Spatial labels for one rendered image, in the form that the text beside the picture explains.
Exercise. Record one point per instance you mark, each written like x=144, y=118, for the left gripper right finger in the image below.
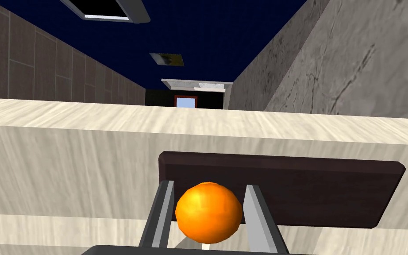
x=259, y=223

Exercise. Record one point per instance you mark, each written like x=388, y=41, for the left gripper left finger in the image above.
x=160, y=216

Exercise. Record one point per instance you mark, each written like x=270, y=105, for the orange ball knob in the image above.
x=207, y=212

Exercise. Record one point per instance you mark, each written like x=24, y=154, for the dark brown drawer front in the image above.
x=313, y=193

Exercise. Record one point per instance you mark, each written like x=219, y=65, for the red framed window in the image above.
x=186, y=102

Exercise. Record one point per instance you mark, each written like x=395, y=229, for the grey framed dark window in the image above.
x=105, y=9

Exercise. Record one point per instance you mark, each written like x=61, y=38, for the small wall picture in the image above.
x=167, y=59

